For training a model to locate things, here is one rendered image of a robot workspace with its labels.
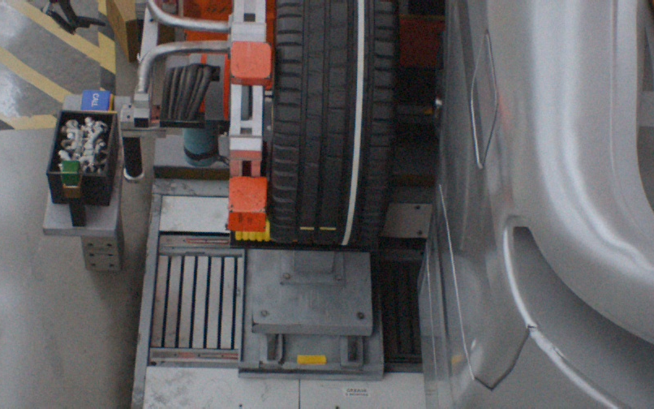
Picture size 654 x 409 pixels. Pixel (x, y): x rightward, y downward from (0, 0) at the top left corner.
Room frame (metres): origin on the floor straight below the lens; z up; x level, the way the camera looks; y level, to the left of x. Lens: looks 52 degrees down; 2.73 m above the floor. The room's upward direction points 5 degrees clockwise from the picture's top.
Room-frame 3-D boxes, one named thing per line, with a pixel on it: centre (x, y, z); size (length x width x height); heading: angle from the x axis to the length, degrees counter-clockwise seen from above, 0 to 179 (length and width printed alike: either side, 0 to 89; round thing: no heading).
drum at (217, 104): (1.77, 0.24, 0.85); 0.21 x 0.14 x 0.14; 95
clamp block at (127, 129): (1.59, 0.36, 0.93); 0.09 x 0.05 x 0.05; 95
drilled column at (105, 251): (1.89, 0.57, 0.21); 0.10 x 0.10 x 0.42; 5
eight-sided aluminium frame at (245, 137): (1.77, 0.17, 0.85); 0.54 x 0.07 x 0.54; 5
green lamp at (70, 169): (1.66, 0.55, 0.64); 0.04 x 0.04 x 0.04; 5
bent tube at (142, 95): (1.66, 0.28, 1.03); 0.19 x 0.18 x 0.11; 95
